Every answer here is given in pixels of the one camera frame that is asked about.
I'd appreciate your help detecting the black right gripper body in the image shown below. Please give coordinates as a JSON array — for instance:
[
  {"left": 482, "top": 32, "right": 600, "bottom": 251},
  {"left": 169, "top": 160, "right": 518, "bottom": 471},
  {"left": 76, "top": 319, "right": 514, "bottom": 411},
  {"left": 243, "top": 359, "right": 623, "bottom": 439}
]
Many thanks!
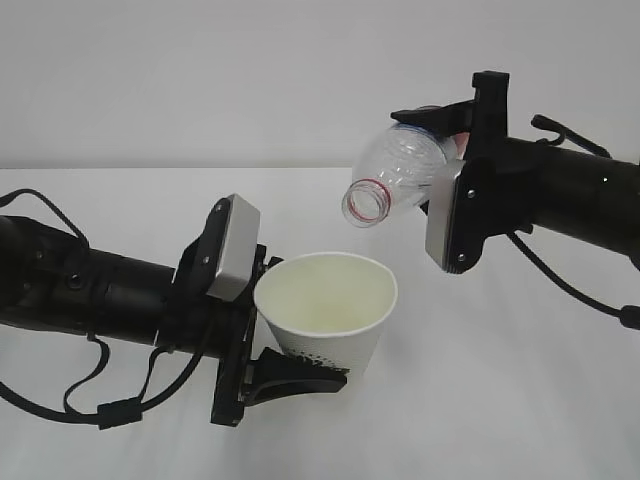
[{"left": 462, "top": 70, "right": 544, "bottom": 236}]

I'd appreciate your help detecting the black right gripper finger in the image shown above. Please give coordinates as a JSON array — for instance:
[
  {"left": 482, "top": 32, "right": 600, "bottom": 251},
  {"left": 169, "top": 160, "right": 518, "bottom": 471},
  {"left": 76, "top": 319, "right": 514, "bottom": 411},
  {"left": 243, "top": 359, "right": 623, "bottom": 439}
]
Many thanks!
[{"left": 390, "top": 100, "right": 475, "bottom": 137}]

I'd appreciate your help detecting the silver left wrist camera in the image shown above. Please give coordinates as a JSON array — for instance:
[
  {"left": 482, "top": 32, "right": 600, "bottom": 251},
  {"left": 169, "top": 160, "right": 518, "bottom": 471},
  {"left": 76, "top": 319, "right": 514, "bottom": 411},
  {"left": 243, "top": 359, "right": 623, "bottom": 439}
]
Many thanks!
[{"left": 207, "top": 193, "right": 260, "bottom": 302}]

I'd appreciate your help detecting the white paper cup green logo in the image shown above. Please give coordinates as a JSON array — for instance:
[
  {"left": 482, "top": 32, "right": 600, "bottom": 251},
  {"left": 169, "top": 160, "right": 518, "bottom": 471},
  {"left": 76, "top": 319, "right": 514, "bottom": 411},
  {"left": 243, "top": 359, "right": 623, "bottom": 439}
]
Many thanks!
[{"left": 253, "top": 252, "right": 398, "bottom": 378}]

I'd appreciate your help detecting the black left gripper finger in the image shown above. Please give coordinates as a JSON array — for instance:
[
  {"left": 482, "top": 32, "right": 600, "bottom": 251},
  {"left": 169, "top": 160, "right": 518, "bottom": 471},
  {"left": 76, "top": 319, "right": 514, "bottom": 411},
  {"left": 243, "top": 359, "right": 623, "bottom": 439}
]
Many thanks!
[
  {"left": 243, "top": 348, "right": 347, "bottom": 406},
  {"left": 254, "top": 256, "right": 284, "bottom": 286}
]

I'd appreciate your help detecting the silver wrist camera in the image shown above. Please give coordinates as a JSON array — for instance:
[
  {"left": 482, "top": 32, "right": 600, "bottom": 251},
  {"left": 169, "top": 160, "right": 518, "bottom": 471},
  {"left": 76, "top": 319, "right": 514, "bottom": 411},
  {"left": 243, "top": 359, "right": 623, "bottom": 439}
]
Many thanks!
[
  {"left": 207, "top": 193, "right": 260, "bottom": 302},
  {"left": 425, "top": 160, "right": 495, "bottom": 275}
]

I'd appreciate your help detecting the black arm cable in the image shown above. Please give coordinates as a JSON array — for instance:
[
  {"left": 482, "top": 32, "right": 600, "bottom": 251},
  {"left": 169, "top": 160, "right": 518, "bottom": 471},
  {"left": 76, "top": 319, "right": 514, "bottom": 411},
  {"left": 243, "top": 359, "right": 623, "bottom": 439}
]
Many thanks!
[
  {"left": 0, "top": 188, "right": 221, "bottom": 431},
  {"left": 509, "top": 113, "right": 640, "bottom": 331}
]

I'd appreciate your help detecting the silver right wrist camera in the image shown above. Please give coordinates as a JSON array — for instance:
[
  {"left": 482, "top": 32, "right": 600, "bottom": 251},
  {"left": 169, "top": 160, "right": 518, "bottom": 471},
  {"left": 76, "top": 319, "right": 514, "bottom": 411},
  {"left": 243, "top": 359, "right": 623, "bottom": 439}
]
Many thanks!
[{"left": 425, "top": 160, "right": 495, "bottom": 275}]

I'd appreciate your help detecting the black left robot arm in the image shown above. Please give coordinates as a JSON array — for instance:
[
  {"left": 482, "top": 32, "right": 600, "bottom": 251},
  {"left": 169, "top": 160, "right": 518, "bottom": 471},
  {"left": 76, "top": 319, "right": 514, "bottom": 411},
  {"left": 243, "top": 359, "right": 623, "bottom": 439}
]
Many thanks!
[{"left": 1, "top": 216, "right": 347, "bottom": 430}]

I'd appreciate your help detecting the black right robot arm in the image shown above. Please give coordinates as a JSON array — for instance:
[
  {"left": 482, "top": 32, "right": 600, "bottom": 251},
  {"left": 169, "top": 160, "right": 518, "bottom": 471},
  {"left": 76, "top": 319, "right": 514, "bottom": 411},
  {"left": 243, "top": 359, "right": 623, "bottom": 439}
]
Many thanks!
[{"left": 391, "top": 71, "right": 639, "bottom": 274}]

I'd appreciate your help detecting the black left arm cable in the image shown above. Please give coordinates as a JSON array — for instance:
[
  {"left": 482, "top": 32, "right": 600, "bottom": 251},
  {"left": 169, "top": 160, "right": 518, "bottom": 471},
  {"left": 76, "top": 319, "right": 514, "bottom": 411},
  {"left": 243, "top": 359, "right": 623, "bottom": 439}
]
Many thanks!
[{"left": 0, "top": 188, "right": 221, "bottom": 431}]

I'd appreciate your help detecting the clear water bottle red label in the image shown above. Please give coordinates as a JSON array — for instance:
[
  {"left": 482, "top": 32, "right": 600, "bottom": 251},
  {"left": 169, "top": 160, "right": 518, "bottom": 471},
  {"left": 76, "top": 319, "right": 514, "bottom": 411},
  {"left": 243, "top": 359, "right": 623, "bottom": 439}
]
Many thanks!
[{"left": 342, "top": 119, "right": 469, "bottom": 228}]

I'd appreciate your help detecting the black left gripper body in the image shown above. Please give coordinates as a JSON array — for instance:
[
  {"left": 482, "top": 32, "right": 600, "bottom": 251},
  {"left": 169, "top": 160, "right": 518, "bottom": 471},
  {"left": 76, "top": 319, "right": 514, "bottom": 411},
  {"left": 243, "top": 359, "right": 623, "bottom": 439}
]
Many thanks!
[{"left": 157, "top": 244, "right": 274, "bottom": 429}]

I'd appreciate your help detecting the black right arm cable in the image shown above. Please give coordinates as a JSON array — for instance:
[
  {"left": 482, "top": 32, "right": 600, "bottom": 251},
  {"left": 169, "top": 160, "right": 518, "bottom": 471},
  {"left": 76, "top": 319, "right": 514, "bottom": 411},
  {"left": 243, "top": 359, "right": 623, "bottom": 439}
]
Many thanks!
[{"left": 509, "top": 113, "right": 640, "bottom": 331}]

